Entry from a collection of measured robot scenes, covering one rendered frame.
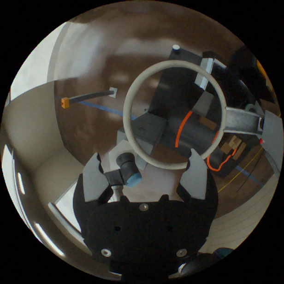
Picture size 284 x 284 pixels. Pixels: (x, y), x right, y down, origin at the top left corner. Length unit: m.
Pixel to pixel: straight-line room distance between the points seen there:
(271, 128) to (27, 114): 6.87
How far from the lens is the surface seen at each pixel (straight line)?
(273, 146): 0.65
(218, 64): 0.85
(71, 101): 1.38
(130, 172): 0.74
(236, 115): 0.57
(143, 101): 1.66
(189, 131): 1.64
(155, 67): 0.33
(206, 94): 0.77
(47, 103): 6.32
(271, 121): 0.67
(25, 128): 6.43
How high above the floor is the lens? 1.52
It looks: 52 degrees down
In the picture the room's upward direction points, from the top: 141 degrees counter-clockwise
